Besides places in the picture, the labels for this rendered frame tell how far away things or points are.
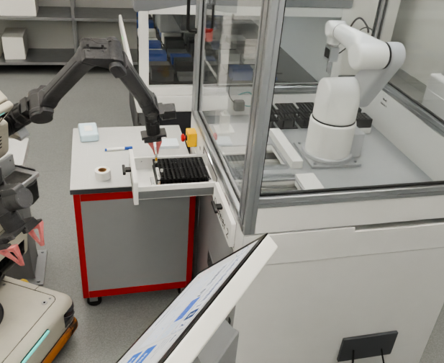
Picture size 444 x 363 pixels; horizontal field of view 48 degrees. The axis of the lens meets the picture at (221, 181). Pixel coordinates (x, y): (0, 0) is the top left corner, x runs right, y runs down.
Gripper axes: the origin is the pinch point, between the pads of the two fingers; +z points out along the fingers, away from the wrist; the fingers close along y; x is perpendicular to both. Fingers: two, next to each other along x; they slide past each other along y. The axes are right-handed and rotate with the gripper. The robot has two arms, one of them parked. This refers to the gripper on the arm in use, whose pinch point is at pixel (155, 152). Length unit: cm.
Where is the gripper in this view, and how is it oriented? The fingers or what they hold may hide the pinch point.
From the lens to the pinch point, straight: 210.3
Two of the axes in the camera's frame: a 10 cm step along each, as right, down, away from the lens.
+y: 9.7, -1.6, 1.7
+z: 0.4, 8.4, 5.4
